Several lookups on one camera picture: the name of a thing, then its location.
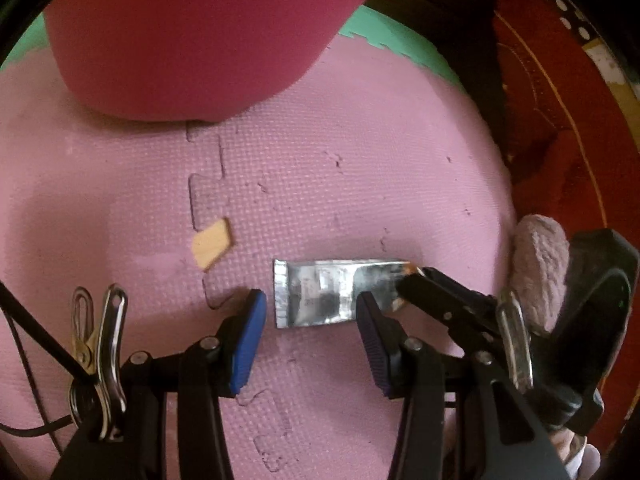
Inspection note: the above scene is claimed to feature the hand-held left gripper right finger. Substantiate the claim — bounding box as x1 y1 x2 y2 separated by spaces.
355 291 571 480

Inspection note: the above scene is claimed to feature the cream patterned cloth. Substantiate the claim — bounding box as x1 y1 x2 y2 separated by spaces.
582 42 628 86

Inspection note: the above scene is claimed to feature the pink fluffy cloth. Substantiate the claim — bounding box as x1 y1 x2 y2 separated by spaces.
510 214 572 333

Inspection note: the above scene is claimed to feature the red bin with green rim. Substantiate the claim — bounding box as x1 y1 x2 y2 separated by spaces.
44 0 406 123

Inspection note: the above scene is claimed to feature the metal spring clip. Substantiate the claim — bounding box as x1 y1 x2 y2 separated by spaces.
69 284 128 442
496 290 535 392

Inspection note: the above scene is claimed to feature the red bed cover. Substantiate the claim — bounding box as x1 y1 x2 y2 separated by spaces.
492 0 640 441

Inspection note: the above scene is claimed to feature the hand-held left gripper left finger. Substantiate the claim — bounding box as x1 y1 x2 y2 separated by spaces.
50 289 268 480

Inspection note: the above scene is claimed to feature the black cable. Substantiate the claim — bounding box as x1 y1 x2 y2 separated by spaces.
0 280 88 438

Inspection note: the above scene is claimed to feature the silver cream tube black cap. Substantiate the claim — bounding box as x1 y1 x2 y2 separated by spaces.
272 257 418 330

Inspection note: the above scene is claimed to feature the pink foam mat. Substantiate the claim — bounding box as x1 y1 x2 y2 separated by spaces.
0 45 518 480

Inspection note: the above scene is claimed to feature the green foam mat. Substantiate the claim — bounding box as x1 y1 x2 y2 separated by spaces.
0 5 463 91

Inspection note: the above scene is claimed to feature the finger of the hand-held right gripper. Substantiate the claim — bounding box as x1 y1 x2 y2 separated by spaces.
421 266 499 317
396 272 501 355

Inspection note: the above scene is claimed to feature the black polka dot cloth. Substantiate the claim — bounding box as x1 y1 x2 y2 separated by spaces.
512 0 603 46

